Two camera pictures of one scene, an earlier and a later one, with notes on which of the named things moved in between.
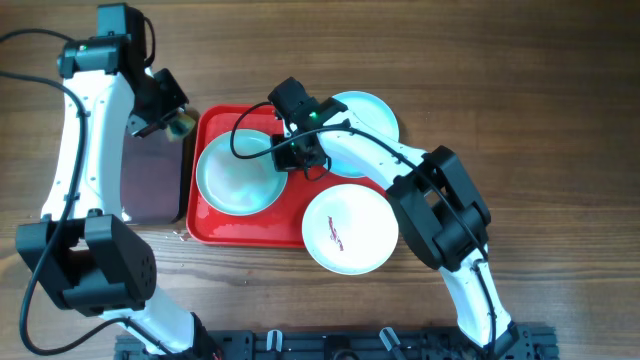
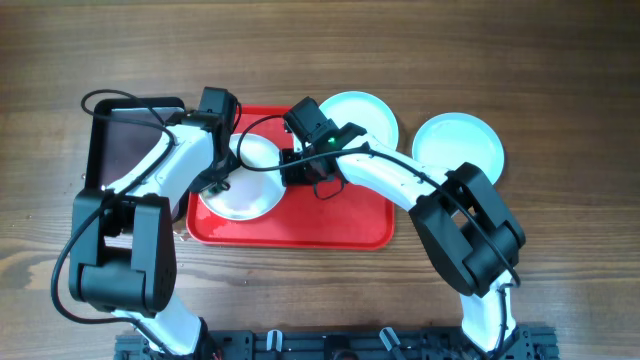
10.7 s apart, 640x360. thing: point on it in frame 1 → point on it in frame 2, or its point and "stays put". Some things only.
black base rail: (538, 342) stays put
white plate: (349, 229) → (452, 138)
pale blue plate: (372, 113) stays put
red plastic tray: (280, 225) stays put
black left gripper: (143, 124) → (201, 183)
